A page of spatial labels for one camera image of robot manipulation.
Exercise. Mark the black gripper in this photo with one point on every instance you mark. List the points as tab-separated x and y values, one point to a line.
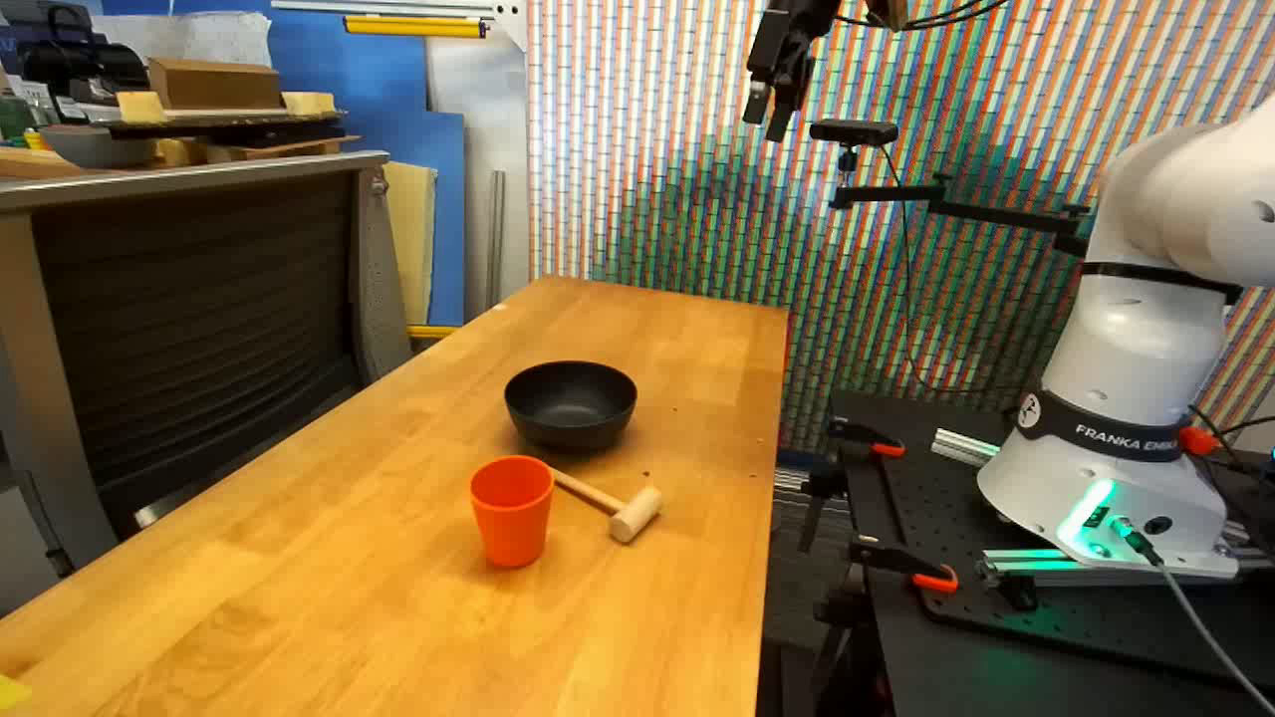
793	35

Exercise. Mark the orange plastic cup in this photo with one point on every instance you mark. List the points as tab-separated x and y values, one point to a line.
513	510

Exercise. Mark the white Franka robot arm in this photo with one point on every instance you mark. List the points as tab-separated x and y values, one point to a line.
1141	332

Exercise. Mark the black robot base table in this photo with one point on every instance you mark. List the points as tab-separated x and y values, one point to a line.
1060	650

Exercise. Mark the black bowl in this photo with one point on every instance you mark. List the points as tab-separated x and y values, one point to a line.
570	405

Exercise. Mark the grey metal pole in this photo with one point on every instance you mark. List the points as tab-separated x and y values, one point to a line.
496	241

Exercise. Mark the yellow bar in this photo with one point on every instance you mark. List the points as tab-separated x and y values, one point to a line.
416	24

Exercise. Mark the beige foam board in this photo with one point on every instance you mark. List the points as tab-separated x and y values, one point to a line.
411	241

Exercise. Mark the blue board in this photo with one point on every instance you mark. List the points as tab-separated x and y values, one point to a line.
383	92

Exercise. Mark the small wooden mallet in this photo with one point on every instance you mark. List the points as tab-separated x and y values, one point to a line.
623	508

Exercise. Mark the brown wooden box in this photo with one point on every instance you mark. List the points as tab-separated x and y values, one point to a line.
217	86

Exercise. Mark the grey metal cabinet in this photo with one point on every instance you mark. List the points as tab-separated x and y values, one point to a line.
201	332

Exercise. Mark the black bag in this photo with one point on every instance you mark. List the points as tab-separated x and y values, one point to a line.
81	52

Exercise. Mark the black stereo camera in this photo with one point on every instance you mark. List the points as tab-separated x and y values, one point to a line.
854	133

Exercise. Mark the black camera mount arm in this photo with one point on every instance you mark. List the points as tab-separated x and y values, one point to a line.
958	206

